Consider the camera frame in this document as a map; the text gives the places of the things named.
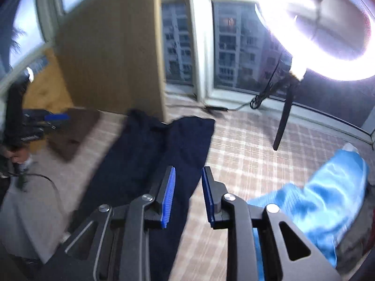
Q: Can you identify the navy blue garment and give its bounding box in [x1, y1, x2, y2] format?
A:
[68, 109, 215, 280]

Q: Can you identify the folded brown clothes stack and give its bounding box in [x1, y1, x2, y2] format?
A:
[48, 108, 100, 162]

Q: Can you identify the person's left hand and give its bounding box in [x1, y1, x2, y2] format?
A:
[5, 147, 32, 171]

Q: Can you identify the light blue striped garment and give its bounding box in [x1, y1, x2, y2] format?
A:
[248, 143, 369, 266]

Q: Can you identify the grey bed sheet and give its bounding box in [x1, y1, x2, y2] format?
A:
[1, 149, 78, 263]

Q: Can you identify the light wooden cabinet panel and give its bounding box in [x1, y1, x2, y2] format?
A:
[54, 0, 166, 121]

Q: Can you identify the black power adapter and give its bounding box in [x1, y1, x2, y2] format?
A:
[204, 106, 229, 114]

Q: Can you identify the black tripod stand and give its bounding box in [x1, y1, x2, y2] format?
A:
[259, 72, 300, 151]

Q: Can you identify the black cable on sill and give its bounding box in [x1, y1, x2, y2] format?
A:
[205, 49, 287, 115]

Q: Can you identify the white ring light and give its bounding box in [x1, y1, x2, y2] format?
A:
[205, 0, 375, 81]

